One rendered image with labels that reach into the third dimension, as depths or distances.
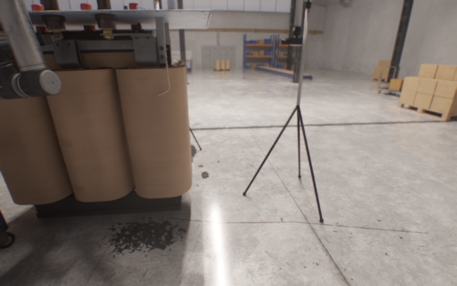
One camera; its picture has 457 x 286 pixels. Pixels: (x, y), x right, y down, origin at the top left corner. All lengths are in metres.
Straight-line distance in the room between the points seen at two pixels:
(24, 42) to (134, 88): 0.53
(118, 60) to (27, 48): 0.53
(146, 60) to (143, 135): 0.45
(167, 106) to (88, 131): 0.51
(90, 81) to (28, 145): 0.59
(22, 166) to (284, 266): 1.75
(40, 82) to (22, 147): 0.73
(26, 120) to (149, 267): 1.15
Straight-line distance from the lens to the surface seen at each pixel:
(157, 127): 1.46
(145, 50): 1.44
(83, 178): 1.75
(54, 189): 1.94
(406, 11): 13.57
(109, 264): 1.63
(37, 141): 1.81
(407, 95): 6.71
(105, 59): 1.61
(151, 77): 1.40
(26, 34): 1.23
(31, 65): 1.22
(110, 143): 1.61
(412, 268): 1.81
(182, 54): 9.76
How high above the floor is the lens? 1.15
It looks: 22 degrees down
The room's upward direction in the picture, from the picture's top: straight up
